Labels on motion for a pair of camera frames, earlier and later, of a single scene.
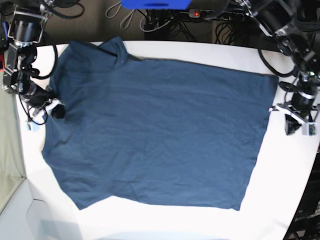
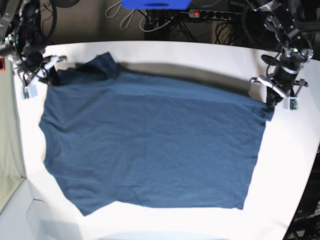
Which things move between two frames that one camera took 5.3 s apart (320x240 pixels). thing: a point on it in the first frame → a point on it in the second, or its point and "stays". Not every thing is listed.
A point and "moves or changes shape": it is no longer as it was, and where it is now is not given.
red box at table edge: (2, 65) stays
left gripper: (35, 112) → (30, 74)
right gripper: (304, 112) → (284, 84)
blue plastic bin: (155, 4) stays
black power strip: (232, 16) stays
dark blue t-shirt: (155, 131) moves or changes shape
